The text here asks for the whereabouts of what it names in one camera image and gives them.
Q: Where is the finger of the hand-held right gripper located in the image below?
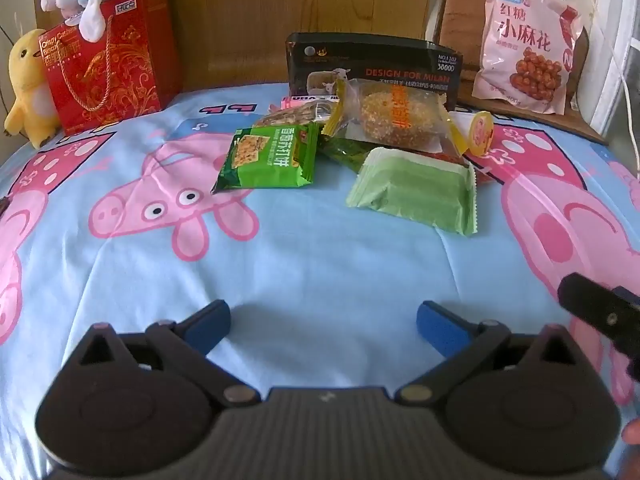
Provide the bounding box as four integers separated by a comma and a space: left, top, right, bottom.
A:
557, 272, 640, 381

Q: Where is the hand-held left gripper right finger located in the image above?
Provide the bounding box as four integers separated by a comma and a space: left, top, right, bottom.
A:
394, 301, 597, 407

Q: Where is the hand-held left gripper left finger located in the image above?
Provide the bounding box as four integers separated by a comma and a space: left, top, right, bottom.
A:
62, 299, 262, 407

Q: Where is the green cracker packet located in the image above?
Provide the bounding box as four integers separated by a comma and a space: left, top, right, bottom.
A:
211, 122, 321, 195

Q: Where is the clear rice cake packet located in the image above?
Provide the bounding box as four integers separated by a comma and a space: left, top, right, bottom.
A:
321, 78, 473, 157

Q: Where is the clear nut snack packet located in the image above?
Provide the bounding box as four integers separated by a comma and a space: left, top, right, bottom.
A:
252, 100, 341, 128

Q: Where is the black cardboard box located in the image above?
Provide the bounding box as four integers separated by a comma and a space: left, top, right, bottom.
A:
285, 31, 465, 111

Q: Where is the printed cartoon pig blanket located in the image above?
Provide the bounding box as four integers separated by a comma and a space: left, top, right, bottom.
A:
0, 80, 640, 480

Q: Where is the light green wafer packet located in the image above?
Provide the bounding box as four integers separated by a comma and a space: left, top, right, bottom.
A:
346, 147, 478, 237

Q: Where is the red snack packet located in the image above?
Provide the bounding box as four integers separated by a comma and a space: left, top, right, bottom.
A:
430, 152, 496, 186

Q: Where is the yellow pink snack tube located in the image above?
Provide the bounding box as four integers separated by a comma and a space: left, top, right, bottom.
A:
450, 111, 496, 158

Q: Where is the dark green snack packet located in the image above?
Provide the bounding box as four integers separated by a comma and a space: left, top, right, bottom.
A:
320, 137, 381, 173

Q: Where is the small pink packet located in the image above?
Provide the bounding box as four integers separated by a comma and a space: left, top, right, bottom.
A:
280, 95, 341, 110

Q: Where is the red gift bag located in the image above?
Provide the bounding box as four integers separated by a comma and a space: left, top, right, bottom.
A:
42, 0, 182, 136

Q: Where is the large pink snack bag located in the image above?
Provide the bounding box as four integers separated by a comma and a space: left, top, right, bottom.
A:
472, 0, 583, 116

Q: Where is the yellow plush duck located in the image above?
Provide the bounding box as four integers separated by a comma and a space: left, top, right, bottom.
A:
4, 27, 63, 150

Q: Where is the wooden headboard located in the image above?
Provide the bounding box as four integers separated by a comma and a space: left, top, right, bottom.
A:
35, 0, 436, 111

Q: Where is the wooden chair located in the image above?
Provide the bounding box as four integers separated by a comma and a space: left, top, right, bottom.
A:
432, 0, 608, 147

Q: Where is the white cable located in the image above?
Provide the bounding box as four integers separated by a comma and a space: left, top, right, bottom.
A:
575, 0, 640, 181

